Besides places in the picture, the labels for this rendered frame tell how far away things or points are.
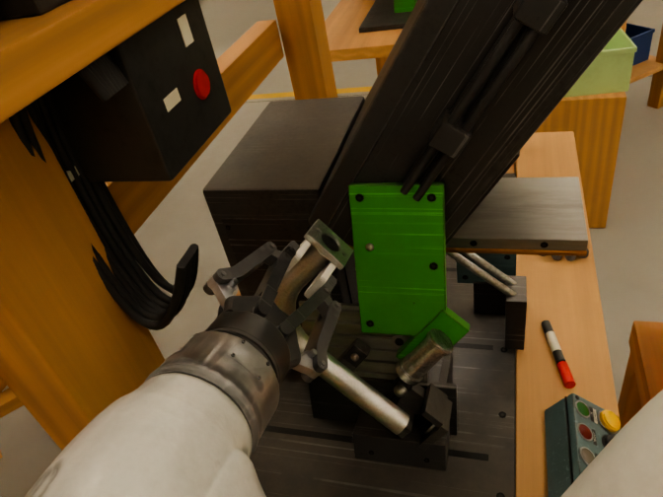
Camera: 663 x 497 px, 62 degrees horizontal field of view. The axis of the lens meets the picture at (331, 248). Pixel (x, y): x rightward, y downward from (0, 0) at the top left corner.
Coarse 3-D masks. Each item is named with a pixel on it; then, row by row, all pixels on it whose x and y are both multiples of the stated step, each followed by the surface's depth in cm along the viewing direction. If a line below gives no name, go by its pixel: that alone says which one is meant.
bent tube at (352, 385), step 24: (312, 240) 60; (336, 240) 63; (312, 264) 62; (336, 264) 60; (288, 288) 64; (288, 312) 66; (336, 360) 70; (336, 384) 69; (360, 384) 69; (384, 408) 69
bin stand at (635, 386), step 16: (640, 336) 100; (656, 336) 99; (640, 352) 97; (656, 352) 97; (640, 368) 96; (656, 368) 94; (624, 384) 112; (640, 384) 96; (656, 384) 92; (624, 400) 111; (640, 400) 96; (624, 416) 112
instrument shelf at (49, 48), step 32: (96, 0) 46; (128, 0) 49; (160, 0) 53; (0, 32) 42; (32, 32) 40; (64, 32) 42; (96, 32) 45; (128, 32) 49; (0, 64) 37; (32, 64) 39; (64, 64) 42; (0, 96) 37; (32, 96) 39
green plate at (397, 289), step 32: (352, 192) 67; (384, 192) 66; (352, 224) 69; (384, 224) 68; (416, 224) 66; (384, 256) 70; (416, 256) 68; (384, 288) 71; (416, 288) 70; (384, 320) 73; (416, 320) 72
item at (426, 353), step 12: (432, 336) 69; (444, 336) 71; (420, 348) 70; (432, 348) 69; (444, 348) 68; (408, 360) 71; (420, 360) 70; (432, 360) 70; (408, 372) 71; (420, 372) 71; (408, 384) 72
